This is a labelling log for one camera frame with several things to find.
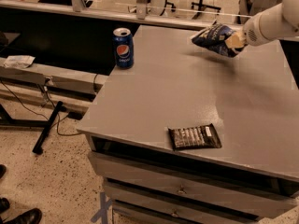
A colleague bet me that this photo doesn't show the black shoe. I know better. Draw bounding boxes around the black shoe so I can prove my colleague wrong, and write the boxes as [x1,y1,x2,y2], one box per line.
[4,208,42,224]

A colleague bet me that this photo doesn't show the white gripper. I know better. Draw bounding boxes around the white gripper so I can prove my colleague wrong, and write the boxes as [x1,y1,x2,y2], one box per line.
[225,14,269,49]

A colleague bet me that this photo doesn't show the blue chip bag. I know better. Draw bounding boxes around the blue chip bag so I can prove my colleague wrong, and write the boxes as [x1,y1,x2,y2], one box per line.
[191,23,244,57]

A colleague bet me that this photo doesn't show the grey side bench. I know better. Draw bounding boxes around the grey side bench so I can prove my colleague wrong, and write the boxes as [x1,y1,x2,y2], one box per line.
[0,58,107,113]

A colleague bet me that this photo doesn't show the black RXBAR chocolate bar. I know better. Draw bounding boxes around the black RXBAR chocolate bar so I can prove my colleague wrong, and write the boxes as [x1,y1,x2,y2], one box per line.
[168,123,222,150]

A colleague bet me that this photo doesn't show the blue Pepsi can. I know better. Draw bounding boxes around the blue Pepsi can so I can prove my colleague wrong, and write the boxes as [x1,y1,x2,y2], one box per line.
[112,28,134,69]

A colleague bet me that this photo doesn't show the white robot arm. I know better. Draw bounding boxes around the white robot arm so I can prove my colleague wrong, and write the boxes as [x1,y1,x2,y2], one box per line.
[225,0,299,49]

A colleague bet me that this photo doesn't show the metal railing with posts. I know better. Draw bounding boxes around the metal railing with posts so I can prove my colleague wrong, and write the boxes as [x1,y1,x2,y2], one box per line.
[0,0,244,31]

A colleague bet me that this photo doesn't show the black cable on floor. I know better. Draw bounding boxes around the black cable on floor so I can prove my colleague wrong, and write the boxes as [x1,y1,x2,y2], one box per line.
[0,74,101,137]

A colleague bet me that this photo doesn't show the black table leg stand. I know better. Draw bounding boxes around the black table leg stand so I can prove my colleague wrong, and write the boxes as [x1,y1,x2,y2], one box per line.
[33,101,63,155]

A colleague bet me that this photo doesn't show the white tissue pack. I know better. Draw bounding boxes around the white tissue pack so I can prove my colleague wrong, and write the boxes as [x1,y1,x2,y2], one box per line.
[4,55,35,69]

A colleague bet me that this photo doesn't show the grey drawer cabinet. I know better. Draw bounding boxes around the grey drawer cabinet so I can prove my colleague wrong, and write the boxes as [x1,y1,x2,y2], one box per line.
[78,26,299,224]

